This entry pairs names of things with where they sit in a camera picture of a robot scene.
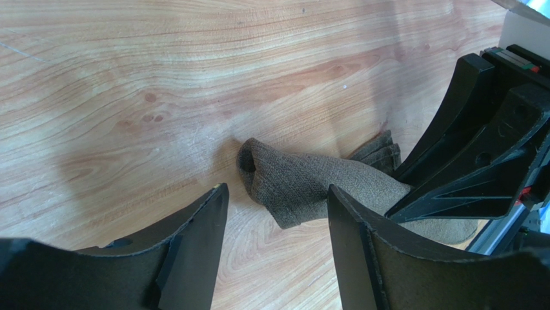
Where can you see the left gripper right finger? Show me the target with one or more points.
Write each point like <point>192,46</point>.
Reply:
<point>381,265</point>

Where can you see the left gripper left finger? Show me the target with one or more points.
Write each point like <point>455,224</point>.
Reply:
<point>171,264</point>

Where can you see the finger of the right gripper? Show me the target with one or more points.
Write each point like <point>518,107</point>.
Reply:
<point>461,146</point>
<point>457,201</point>

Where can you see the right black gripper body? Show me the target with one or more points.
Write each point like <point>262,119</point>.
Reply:
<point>524,68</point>

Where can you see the brown cloth napkin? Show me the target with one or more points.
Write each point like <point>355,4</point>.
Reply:
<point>293,187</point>

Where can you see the aluminium frame rail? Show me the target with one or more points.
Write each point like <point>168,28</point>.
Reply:
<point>497,234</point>

